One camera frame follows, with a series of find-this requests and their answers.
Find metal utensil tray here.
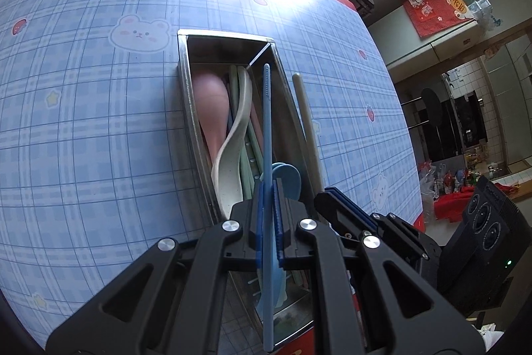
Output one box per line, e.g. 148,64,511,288
177,28,329,347

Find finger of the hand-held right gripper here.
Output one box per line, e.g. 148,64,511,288
314,191,367,240
324,186,431,263

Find black oven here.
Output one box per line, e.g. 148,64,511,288
424,91,489,162

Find beige chopstick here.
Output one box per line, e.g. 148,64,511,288
292,72,326,198

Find blue plaid table mat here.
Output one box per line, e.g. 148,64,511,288
0,0,425,347

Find red printed cloth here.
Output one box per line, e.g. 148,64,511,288
397,0,478,39

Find white refrigerator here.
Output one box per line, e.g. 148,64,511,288
366,6,505,69

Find large pink spoon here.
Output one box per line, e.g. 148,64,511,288
192,70,231,168

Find black round stool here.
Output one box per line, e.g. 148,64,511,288
401,88,443,131

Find row of bottles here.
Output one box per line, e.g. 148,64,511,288
418,159,499,198

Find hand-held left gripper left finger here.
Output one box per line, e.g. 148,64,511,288
46,180,267,355

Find kitchen wall cabinets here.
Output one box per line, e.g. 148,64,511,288
482,33,532,81

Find blue chopstick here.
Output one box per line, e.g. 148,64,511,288
262,63,276,352

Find blue spoon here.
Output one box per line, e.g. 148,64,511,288
254,162,301,324

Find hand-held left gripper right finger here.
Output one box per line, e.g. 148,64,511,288
272,178,487,355

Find white spoon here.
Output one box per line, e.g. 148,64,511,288
210,68,253,218

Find stack of clear containers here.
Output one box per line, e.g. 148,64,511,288
451,0,503,33

